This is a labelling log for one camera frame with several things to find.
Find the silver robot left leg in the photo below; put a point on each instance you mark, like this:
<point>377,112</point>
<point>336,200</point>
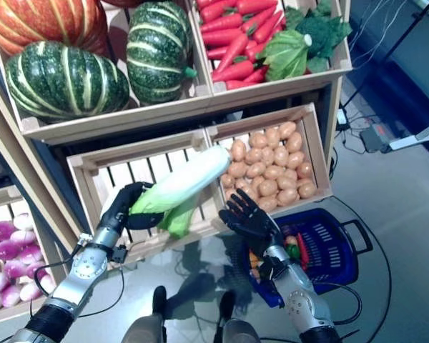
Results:
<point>146,330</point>

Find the light green lettuce head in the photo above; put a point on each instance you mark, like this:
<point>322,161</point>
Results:
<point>286,57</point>

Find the tan toy potato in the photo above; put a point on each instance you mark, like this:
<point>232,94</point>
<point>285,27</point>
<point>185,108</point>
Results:
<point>287,130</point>
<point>272,136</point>
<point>268,203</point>
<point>306,190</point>
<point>294,142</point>
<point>258,140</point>
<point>287,196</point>

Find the orange striped pumpkin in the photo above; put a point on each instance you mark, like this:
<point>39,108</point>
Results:
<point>39,21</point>
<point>121,2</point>

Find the grey power strip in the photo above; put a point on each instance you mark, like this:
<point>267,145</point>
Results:
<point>375,137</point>

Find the green striped pumpkin with stem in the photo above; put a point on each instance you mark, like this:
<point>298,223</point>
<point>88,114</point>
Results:
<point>157,53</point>

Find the green toy bell pepper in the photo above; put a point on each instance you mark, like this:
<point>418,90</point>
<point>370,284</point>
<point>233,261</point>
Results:
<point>291,252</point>

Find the red toy carrot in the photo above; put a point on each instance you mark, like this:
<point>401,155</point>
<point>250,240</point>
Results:
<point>235,51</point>
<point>221,23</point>
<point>236,70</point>
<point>221,37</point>
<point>216,11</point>
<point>257,6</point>

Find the small power adapter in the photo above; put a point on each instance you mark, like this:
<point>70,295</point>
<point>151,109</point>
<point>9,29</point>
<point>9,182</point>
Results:
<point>342,116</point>

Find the dark green leafy vegetable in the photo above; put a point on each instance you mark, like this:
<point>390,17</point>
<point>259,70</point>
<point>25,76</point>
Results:
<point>318,32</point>

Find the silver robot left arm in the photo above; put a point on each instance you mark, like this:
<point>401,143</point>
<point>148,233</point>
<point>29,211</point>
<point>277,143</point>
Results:
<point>82,268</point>

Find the wooden display shelf frame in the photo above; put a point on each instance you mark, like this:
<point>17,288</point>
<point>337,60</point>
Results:
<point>39,175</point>

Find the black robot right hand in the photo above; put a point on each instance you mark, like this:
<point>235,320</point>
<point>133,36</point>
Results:
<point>257,221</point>

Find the black robot right foot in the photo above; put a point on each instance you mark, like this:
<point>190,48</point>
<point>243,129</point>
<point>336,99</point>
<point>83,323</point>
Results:
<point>226,307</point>

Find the black tripod stand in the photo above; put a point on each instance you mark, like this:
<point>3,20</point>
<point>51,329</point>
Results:
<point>389,53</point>

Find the toy napa cabbage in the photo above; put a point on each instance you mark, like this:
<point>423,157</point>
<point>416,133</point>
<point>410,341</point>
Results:
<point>180,225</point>
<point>193,175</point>

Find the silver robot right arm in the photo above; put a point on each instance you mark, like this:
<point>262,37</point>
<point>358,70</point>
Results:
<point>300,296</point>

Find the black robot foot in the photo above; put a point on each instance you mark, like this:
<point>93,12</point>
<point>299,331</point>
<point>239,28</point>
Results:
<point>159,300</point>
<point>226,307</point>

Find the silver robot leg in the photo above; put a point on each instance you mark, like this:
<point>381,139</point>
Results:
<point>146,330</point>
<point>239,332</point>

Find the white desk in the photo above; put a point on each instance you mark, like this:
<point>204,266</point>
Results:
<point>407,141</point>

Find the black robot left foot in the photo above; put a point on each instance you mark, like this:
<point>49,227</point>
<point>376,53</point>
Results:
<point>159,300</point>

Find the peach coloured toy apple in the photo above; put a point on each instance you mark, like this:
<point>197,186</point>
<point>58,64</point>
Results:
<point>289,240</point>

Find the silver robot right leg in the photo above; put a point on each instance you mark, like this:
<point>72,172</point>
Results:
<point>239,332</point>

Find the wide green striped pumpkin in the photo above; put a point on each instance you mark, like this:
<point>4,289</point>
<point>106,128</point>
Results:
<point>64,82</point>

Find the wooden slatted crate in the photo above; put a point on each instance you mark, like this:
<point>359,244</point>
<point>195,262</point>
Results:
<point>0,199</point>
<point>136,151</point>
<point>111,123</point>
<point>289,85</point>
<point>318,143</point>

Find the red toy chili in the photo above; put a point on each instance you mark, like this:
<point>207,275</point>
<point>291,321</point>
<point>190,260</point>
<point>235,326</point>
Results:
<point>302,250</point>

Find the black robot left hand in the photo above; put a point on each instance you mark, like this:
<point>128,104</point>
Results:
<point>114,214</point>

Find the blue plastic shopping basket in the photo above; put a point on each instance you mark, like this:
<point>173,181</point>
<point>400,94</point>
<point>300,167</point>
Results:
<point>329,250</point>

